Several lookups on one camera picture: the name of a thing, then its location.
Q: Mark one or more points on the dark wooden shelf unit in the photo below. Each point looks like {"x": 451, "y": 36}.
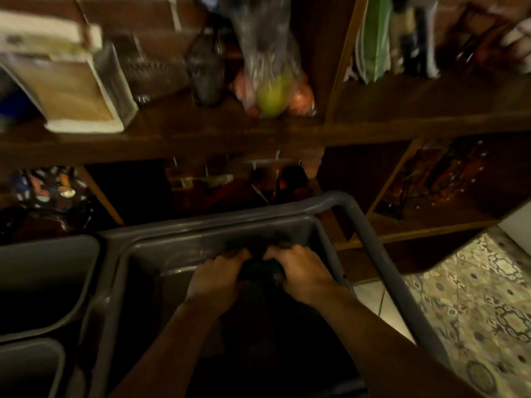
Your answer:
{"x": 373, "y": 120}

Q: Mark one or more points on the patterned rug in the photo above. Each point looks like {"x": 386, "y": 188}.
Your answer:
{"x": 477, "y": 310}

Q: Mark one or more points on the clear plastic bag of fruit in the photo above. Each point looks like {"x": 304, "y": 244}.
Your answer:
{"x": 271, "y": 57}

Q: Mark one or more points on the person's right forearm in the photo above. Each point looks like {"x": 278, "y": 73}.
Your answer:
{"x": 394, "y": 352}

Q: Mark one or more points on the white cardboard box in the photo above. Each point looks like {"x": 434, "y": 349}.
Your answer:
{"x": 62, "y": 74}

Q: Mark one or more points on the metal box grater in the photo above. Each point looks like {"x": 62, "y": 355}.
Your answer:
{"x": 147, "y": 66}

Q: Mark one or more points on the person's left hand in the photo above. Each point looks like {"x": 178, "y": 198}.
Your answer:
{"x": 215, "y": 278}

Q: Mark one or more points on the colourful patterned bag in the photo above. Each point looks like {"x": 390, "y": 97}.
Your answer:
{"x": 45, "y": 190}

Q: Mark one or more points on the person's right fingers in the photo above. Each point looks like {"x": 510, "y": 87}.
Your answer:
{"x": 278, "y": 259}

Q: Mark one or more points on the green fruit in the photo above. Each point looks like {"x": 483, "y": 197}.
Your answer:
{"x": 271, "y": 96}

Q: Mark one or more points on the reddish patterned packet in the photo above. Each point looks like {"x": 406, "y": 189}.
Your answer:
{"x": 435, "y": 178}

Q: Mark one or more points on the black garbage bag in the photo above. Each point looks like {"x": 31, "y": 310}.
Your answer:
{"x": 259, "y": 323}

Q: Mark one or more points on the person's left forearm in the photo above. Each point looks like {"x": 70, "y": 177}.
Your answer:
{"x": 168, "y": 354}

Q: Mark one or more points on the large grey plastic bin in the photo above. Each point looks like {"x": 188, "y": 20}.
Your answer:
{"x": 232, "y": 248}

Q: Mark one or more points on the person's right hand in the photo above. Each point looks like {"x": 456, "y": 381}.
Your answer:
{"x": 305, "y": 273}

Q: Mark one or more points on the person's left fingers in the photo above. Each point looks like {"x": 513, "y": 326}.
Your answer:
{"x": 234, "y": 257}

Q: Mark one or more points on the green and white cloth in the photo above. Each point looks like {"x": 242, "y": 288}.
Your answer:
{"x": 373, "y": 37}

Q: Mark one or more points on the dark glass bottle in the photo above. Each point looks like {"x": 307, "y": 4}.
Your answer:
{"x": 204, "y": 66}

